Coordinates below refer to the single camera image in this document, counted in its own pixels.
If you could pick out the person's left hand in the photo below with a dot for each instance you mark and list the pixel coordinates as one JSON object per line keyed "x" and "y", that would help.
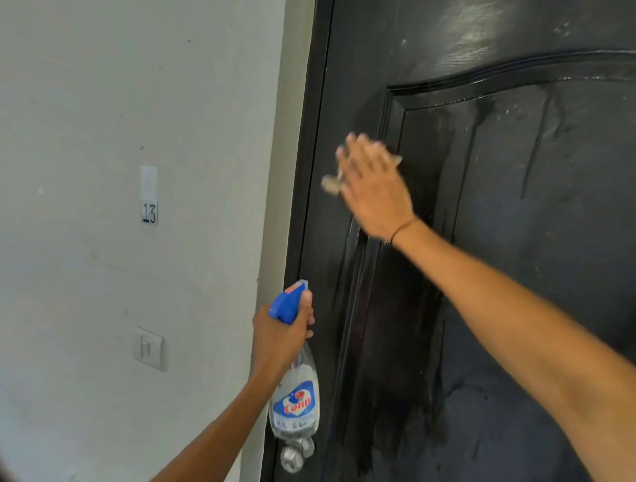
{"x": 276, "y": 340}

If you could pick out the person's left thumb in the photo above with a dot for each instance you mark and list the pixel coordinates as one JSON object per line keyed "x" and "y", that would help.
{"x": 306, "y": 305}

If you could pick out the person's right forearm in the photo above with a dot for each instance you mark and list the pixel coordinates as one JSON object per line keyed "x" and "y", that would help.
{"x": 521, "y": 327}

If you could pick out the person's right hand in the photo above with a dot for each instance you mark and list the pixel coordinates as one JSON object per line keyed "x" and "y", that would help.
{"x": 376, "y": 194}

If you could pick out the white paper wall label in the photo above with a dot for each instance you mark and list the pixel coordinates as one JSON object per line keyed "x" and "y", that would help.
{"x": 149, "y": 196}

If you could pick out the black door frame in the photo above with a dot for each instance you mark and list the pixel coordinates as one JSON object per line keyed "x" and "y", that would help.
{"x": 298, "y": 198}

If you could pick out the grey cleaning cloth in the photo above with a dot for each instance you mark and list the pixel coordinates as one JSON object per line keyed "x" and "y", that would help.
{"x": 332, "y": 184}

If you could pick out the white wall light switch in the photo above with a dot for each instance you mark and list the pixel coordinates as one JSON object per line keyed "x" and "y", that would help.
{"x": 148, "y": 348}

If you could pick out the thin dark wrist band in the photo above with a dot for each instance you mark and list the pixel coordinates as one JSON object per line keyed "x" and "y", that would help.
{"x": 403, "y": 229}

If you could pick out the clear spray bottle blue trigger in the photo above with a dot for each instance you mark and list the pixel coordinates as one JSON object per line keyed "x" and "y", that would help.
{"x": 296, "y": 397}

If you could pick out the person's left forearm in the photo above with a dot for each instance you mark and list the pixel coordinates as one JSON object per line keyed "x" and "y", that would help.
{"x": 214, "y": 432}

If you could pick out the black wooden door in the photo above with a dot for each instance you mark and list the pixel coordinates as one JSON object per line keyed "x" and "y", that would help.
{"x": 487, "y": 248}

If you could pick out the person's right fingers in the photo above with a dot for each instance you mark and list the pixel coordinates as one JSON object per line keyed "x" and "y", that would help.
{"x": 358, "y": 155}

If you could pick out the silver door knob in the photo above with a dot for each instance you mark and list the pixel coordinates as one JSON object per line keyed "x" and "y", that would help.
{"x": 294, "y": 454}

